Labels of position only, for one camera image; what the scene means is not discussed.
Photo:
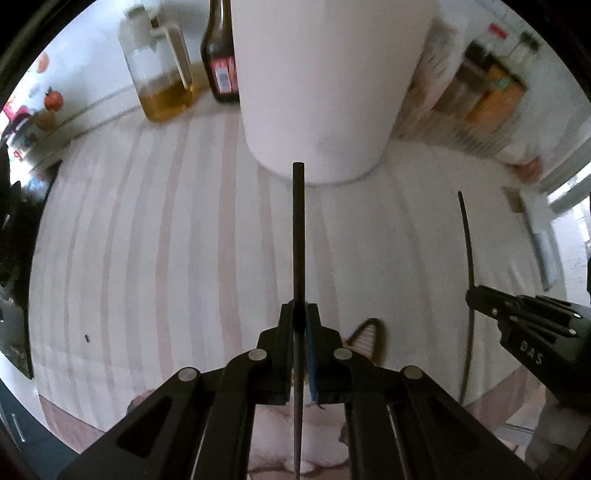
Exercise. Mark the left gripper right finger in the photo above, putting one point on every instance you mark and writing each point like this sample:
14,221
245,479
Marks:
401,424

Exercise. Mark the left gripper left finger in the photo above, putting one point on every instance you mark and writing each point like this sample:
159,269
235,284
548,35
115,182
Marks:
197,425

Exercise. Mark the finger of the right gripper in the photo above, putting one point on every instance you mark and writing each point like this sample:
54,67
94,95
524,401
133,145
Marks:
546,312

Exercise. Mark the black chopstick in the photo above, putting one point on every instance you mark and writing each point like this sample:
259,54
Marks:
299,308
471,313

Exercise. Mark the cat print table mat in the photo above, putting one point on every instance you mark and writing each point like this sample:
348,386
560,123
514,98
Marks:
324,437

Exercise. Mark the white plastic bag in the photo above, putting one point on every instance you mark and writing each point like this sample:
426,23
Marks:
531,171

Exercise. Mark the gas stove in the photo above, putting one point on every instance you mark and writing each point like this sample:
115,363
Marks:
22,205

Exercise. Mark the white utensil holder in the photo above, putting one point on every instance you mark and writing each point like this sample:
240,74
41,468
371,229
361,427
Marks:
322,82

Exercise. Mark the glass oil dispenser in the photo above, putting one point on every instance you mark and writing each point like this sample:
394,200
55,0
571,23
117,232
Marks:
158,63

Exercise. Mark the dark soy sauce bottle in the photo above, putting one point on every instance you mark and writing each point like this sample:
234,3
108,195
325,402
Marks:
218,53

